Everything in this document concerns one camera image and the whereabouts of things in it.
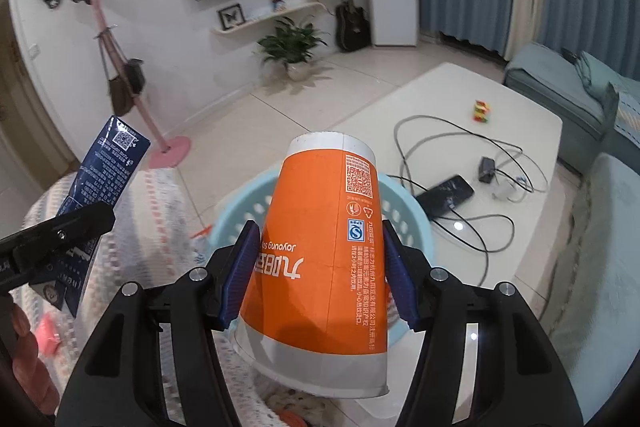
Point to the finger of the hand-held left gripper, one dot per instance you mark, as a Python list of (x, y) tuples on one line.
[(65, 232)]

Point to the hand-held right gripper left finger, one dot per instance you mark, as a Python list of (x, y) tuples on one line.
[(240, 272)]

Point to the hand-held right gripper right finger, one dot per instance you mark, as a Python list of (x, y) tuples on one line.
[(400, 277)]

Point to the orange paper cup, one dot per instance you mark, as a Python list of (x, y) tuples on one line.
[(310, 267)]

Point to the light blue plastic basket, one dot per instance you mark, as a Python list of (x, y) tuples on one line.
[(250, 202)]

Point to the dark blue carton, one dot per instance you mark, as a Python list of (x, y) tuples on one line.
[(107, 167)]

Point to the person's left hand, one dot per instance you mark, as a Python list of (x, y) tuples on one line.
[(30, 357)]

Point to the red plastic wrapper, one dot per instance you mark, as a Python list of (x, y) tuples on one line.
[(47, 334)]

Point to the striped table cloth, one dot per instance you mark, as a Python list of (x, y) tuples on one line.
[(150, 232)]

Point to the black smartphone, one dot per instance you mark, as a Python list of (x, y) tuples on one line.
[(445, 197)]

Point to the black charger block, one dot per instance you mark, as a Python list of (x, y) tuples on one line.
[(486, 169)]

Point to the brown hanging bag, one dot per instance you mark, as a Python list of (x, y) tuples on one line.
[(121, 97)]

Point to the black hanging bag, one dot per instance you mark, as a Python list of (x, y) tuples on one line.
[(136, 74)]

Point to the small colourful toy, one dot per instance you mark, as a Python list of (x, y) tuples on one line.
[(481, 111)]

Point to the white coffee table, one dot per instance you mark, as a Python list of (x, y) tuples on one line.
[(450, 97)]

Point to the light blue upholstered seat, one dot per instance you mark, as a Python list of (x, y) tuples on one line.
[(610, 282)]

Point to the pink coat rack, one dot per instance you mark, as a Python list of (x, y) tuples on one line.
[(100, 22)]

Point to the green potted plant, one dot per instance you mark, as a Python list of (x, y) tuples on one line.
[(292, 44)]

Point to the teal sofa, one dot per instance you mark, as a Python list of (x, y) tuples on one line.
[(550, 87)]

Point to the framed butterfly picture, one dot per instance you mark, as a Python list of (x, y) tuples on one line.
[(231, 17)]

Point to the black guitar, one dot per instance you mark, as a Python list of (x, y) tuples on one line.
[(352, 24)]

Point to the small colourful figurine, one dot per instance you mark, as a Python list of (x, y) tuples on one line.
[(276, 2)]

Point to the teal cushion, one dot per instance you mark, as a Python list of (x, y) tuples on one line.
[(610, 92)]

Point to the white light switch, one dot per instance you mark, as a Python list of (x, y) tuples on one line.
[(34, 52)]

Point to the low white wall shelf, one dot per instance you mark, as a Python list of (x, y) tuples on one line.
[(280, 14)]

